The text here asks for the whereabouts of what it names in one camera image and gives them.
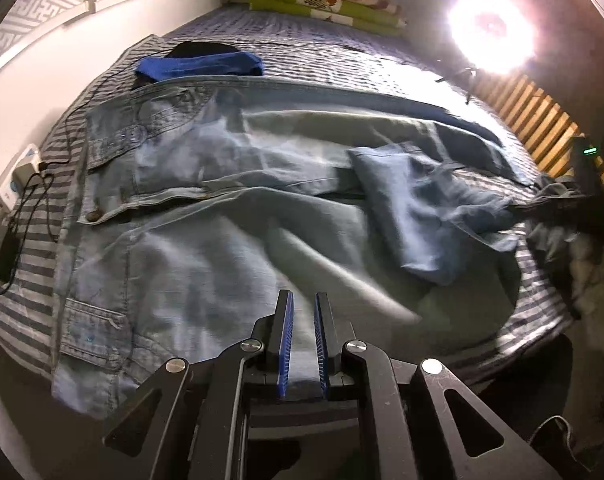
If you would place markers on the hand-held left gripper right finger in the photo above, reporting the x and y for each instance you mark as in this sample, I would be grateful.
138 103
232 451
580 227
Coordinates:
323 350

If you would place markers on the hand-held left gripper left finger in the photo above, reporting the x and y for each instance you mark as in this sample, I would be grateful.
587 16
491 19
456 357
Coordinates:
286 350

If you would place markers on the blue denim shirt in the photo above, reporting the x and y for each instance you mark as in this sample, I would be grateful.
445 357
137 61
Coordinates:
207 240

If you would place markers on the blue garment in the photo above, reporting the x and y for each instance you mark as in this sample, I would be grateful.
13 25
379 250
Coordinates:
197 65

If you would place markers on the wooden slat railing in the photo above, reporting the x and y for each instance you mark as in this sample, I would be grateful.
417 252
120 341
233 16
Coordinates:
531 120

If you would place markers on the black tripod stand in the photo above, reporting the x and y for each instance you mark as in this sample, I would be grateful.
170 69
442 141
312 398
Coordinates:
470 87

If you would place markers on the black power adapter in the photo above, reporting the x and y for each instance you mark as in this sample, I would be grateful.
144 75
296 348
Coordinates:
4 255

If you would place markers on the black folded cloth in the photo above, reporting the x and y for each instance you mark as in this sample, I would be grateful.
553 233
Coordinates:
202 48

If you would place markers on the white charger plug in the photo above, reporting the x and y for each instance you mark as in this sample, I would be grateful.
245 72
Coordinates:
24 176

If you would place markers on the blue white striped quilt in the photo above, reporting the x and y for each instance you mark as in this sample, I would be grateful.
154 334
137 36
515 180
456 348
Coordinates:
292 30

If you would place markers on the white wall socket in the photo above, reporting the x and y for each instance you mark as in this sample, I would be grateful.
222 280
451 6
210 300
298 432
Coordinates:
29 152

